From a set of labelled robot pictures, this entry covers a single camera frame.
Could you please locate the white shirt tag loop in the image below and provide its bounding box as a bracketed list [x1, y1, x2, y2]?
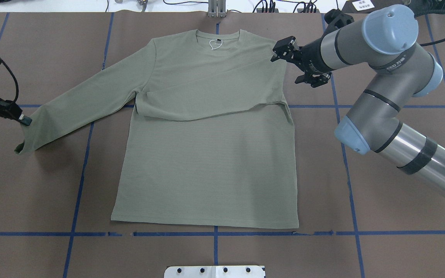
[209, 39, 223, 51]

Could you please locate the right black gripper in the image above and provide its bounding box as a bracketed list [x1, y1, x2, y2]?
[270, 36, 332, 88]

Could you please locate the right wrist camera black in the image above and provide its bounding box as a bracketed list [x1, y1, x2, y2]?
[324, 9, 355, 34]

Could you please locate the aluminium frame post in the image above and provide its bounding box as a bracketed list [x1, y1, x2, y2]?
[207, 0, 227, 18]

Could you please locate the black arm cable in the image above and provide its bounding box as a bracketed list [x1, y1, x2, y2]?
[0, 58, 20, 105]

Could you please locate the olive green long-sleeve shirt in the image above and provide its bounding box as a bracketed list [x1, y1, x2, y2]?
[15, 30, 299, 229]

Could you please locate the white camera mast base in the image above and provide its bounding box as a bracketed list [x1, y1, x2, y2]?
[164, 265, 266, 278]

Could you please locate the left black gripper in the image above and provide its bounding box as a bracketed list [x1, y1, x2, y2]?
[0, 98, 32, 126]

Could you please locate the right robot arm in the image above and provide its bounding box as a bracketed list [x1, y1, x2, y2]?
[271, 5, 445, 197]

